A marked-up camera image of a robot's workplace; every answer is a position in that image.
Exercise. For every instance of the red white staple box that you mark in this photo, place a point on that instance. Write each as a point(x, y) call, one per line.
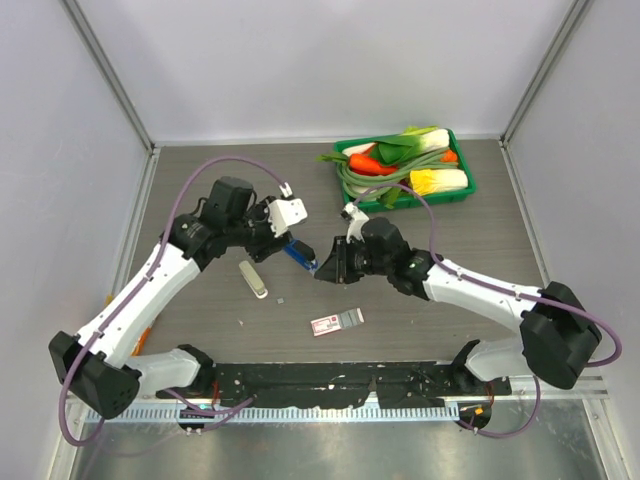
point(337, 322)

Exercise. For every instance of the colourful snack packet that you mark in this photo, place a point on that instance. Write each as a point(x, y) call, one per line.
point(141, 342)

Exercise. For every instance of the white green toy bok choy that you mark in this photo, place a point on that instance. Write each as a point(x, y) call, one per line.
point(399, 148)

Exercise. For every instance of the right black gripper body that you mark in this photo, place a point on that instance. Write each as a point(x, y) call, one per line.
point(359, 261)

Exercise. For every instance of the green plastic tray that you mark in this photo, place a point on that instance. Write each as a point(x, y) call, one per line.
point(391, 196)

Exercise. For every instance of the white toy radish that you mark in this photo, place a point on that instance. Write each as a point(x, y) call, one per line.
point(363, 149)

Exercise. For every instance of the blue stapler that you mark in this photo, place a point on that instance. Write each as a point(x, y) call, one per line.
point(302, 254)

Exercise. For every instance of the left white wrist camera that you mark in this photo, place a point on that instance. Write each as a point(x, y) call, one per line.
point(285, 212)

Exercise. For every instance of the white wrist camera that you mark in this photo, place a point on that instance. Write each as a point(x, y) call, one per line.
point(285, 212)
point(355, 219)

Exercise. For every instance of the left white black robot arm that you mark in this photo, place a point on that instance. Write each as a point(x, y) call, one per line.
point(98, 363)

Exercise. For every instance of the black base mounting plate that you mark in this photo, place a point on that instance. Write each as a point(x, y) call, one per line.
point(341, 385)

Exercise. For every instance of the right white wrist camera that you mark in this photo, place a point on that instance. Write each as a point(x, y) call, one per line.
point(355, 219)

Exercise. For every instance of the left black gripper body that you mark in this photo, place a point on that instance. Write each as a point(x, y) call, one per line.
point(258, 234)

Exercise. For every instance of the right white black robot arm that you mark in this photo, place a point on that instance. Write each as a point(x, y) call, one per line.
point(551, 340)

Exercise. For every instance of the yellow white toy cabbage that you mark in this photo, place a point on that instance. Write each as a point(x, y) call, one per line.
point(433, 181)

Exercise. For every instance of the orange toy carrot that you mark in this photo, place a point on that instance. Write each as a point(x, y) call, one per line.
point(363, 164)

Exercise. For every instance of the green toy long beans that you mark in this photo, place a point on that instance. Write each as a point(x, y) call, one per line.
point(355, 184)

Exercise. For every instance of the white beige stapler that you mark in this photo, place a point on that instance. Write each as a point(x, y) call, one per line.
point(253, 279)

